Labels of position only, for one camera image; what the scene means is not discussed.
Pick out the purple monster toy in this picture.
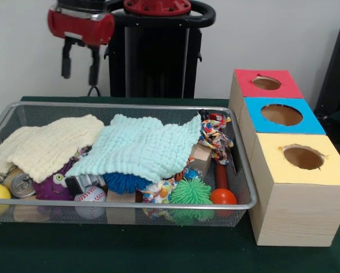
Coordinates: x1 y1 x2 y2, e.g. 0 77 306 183
34 159 80 201

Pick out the silver drink can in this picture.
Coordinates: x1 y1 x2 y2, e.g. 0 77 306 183
2 167 36 198

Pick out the wooden box with three holes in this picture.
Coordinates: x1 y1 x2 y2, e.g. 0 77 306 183
229 69 340 247

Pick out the green spiky ball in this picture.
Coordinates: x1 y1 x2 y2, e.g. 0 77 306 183
168 177 213 224

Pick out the multicoloured rope toy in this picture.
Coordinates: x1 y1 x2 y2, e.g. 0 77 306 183
198 113 234 166

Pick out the black panel stand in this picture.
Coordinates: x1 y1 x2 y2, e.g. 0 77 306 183
314 19 340 134

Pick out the white baseball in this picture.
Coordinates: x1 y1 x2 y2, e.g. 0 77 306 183
74 186 107 220

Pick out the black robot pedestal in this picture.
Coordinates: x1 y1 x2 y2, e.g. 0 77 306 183
99 0 216 98

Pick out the blue spiky ball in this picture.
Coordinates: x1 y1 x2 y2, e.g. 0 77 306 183
103 171 154 195

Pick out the clear shallow mesh bin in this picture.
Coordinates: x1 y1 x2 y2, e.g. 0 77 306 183
0 101 258 228

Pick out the dark green tablecloth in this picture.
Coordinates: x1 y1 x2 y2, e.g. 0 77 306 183
0 96 340 273

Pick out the cream knitted cloth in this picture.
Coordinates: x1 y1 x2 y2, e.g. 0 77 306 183
0 114 105 184

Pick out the red maraca rattle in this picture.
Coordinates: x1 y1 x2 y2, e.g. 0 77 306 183
209 162 238 206

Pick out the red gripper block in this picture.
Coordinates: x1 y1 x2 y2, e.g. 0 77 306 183
47 8 115 87

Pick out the mint knitted cloth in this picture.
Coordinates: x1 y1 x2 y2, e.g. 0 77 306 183
65 114 202 184

